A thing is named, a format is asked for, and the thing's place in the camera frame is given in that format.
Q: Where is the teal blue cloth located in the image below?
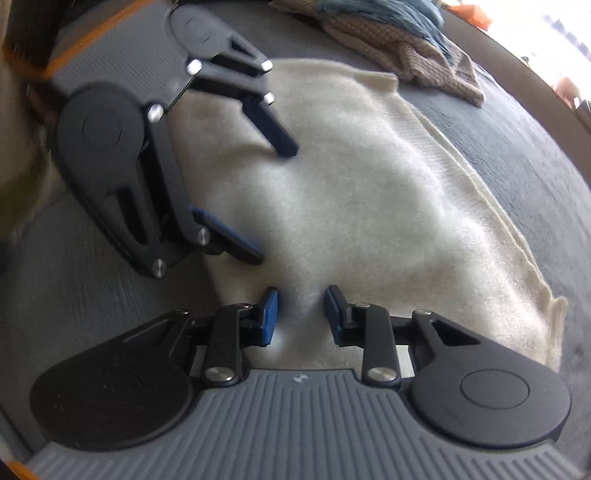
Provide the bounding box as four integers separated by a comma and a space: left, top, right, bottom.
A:
318, 0, 455, 61

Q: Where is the bright window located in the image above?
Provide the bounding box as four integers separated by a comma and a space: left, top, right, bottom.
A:
485, 0, 591, 93

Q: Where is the cream fleece garment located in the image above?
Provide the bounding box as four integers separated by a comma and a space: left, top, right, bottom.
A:
168, 58, 568, 374

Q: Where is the terracotta flower pot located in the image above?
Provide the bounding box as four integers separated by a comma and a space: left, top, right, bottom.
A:
554, 76, 578, 100

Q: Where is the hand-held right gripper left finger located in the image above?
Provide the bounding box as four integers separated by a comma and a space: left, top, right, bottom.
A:
122, 286, 281, 387

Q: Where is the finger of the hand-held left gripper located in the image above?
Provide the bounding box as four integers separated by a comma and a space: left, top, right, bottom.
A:
69, 104, 265, 280
185, 31, 299, 158

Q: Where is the pink knit sweater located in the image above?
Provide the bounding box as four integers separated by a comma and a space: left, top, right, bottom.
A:
272, 0, 485, 108

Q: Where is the orange plastic bag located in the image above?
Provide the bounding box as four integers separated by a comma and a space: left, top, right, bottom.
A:
462, 0, 491, 28

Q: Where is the grey bed blanket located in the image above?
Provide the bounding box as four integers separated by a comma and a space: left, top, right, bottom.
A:
0, 7, 591, 472

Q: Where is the person's left forearm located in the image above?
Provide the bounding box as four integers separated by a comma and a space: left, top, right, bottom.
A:
0, 69, 63, 232

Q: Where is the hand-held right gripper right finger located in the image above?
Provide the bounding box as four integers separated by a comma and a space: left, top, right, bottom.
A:
324, 285, 483, 386

